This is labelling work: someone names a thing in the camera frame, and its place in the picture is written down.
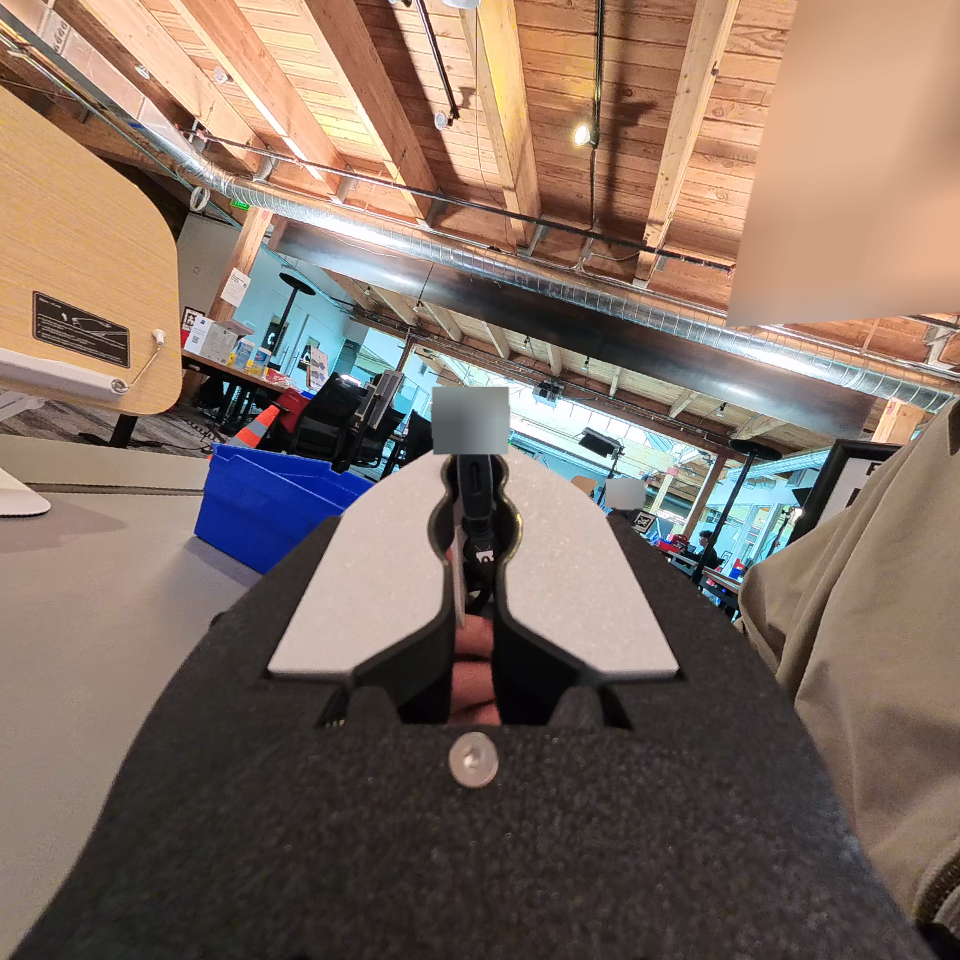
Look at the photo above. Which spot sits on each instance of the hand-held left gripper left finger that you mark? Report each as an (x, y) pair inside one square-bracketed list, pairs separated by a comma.
[(367, 592)]

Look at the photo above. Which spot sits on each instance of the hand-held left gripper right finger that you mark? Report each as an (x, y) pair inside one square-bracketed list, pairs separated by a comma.
[(585, 592)]

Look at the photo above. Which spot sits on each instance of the blue box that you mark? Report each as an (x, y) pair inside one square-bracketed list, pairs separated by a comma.
[(255, 510)]

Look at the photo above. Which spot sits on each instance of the person's left hand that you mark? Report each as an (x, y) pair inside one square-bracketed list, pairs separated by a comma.
[(472, 675)]

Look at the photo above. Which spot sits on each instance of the black studio light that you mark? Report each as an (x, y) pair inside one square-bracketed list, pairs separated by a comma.
[(600, 441)]

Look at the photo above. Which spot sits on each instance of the black office chair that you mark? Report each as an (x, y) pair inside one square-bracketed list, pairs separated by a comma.
[(322, 412)]

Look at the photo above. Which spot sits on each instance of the orange traffic cone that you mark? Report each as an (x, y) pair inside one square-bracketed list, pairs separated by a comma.
[(259, 429)]

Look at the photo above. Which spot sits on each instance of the wooden work table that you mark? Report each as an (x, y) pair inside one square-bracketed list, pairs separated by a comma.
[(225, 369)]

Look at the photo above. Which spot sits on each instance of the framed marker sign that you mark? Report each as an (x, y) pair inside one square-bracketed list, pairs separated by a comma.
[(832, 480)]

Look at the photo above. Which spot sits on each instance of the white cardboard box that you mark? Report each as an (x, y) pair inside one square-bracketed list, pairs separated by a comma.
[(217, 337)]

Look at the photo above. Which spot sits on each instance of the ceiling spot lamp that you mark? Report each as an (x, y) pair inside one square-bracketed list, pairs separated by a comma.
[(583, 135)]

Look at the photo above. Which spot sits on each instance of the wooden book stand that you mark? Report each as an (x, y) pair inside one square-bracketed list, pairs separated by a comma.
[(75, 225)]

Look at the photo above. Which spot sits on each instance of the silver air duct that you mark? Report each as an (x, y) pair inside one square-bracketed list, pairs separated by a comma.
[(525, 274)]

